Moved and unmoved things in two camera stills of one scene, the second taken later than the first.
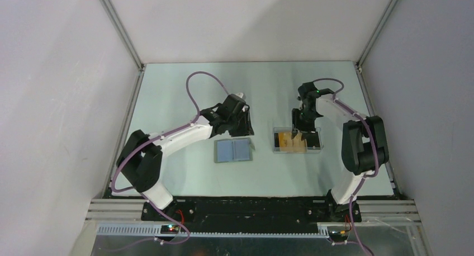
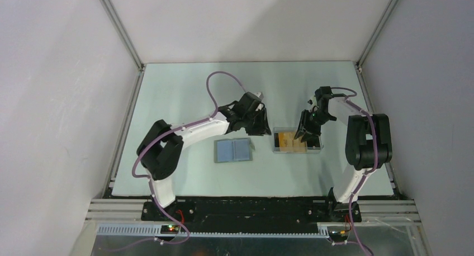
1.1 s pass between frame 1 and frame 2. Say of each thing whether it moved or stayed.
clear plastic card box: stayed
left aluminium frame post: stayed
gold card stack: stayed
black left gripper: moved
